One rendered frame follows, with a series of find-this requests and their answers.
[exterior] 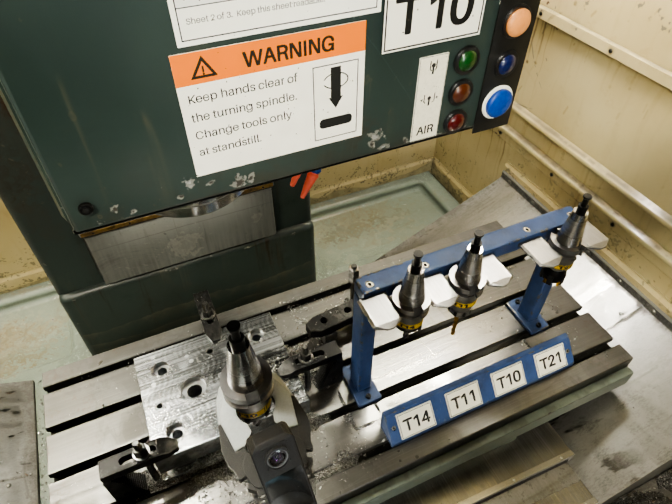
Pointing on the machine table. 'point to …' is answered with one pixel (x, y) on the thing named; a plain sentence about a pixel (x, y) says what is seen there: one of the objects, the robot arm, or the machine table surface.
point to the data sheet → (255, 16)
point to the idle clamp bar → (330, 322)
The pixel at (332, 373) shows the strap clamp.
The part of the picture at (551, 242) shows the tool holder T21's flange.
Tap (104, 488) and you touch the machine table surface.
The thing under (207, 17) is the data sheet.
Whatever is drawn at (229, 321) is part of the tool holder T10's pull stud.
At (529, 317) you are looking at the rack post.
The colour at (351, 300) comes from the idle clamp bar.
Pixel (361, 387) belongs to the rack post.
